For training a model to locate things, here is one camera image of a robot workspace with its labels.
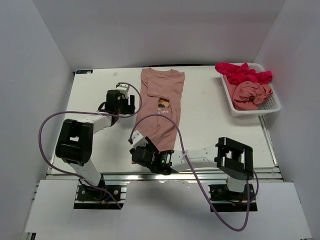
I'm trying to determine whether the dusty pink t shirt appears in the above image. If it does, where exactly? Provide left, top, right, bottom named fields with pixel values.
left=134, top=68, right=185, bottom=152

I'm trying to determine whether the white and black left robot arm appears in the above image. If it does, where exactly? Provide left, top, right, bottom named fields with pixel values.
left=55, top=83, right=136, bottom=200

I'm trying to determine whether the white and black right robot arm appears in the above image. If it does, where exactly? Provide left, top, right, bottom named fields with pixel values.
left=129, top=135, right=254, bottom=200

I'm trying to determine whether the black xdof label sticker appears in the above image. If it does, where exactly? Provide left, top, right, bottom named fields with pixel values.
left=75, top=69, right=93, bottom=75

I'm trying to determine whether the magenta t shirt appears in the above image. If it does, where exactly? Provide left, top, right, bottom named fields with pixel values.
left=215, top=62, right=273, bottom=86

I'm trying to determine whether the coral pink t shirt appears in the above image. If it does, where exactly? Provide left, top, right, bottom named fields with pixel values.
left=230, top=81, right=273, bottom=111

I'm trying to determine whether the white perforated plastic basket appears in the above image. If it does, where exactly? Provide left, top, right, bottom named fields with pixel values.
left=220, top=63, right=281, bottom=118

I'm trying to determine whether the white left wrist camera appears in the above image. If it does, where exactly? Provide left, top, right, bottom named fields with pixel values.
left=116, top=83, right=130, bottom=99

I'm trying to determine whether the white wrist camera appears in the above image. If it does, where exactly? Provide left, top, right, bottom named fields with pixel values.
left=116, top=83, right=130, bottom=99
left=128, top=130, right=148, bottom=149

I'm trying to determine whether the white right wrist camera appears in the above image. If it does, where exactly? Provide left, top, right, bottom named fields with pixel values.
left=128, top=130, right=148, bottom=149

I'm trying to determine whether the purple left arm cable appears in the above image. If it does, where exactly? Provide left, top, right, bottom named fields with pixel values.
left=38, top=81, right=143, bottom=210

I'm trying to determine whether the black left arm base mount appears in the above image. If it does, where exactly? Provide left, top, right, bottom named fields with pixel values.
left=73, top=184, right=127, bottom=210

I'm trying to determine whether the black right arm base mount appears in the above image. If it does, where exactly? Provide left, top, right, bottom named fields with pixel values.
left=208, top=184, right=248, bottom=213

